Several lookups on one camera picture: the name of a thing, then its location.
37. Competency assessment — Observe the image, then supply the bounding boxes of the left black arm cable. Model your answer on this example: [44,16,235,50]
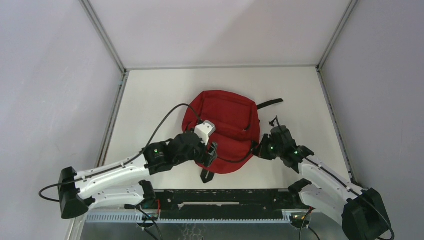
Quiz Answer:
[38,103,204,204]

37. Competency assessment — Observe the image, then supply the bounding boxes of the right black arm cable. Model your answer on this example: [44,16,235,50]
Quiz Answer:
[268,115,396,240]

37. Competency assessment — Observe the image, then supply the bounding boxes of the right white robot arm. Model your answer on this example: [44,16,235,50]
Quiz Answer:
[253,126,395,240]

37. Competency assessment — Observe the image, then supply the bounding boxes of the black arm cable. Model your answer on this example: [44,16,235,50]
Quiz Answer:
[38,103,204,204]
[268,115,396,240]

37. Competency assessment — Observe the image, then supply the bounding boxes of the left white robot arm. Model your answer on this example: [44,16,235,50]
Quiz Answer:
[57,131,218,220]

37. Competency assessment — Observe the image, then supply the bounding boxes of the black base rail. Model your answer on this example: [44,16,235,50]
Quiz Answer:
[125,188,309,221]

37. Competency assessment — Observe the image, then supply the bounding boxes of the red student backpack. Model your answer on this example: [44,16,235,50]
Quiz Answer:
[181,90,283,184]

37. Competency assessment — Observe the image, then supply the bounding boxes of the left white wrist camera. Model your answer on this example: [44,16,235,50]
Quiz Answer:
[194,120,216,146]

